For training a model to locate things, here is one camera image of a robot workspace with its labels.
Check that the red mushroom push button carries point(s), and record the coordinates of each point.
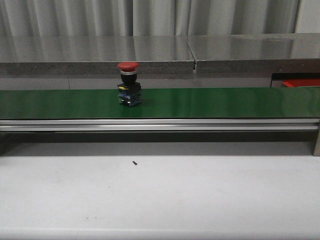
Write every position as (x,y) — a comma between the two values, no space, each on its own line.
(129,91)

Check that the green conveyor belt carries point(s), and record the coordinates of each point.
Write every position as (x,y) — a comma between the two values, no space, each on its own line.
(162,103)

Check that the red plastic tray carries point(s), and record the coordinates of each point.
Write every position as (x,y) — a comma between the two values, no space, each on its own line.
(294,83)

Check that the grey right table slab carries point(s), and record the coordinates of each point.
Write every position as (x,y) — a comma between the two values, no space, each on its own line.
(258,54)

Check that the grey table slab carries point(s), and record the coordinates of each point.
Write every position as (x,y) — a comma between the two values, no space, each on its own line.
(258,54)
(94,55)

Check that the grey left table slab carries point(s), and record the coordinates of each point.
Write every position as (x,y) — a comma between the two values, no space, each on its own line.
(94,55)

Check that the right conveyor support leg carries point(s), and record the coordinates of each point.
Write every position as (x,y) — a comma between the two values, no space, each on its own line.
(316,145)

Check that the grey pleated curtain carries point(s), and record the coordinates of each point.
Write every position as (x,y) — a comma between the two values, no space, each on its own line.
(21,18)

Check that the aluminium conveyor frame rail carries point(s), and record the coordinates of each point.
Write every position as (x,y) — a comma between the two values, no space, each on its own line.
(187,124)

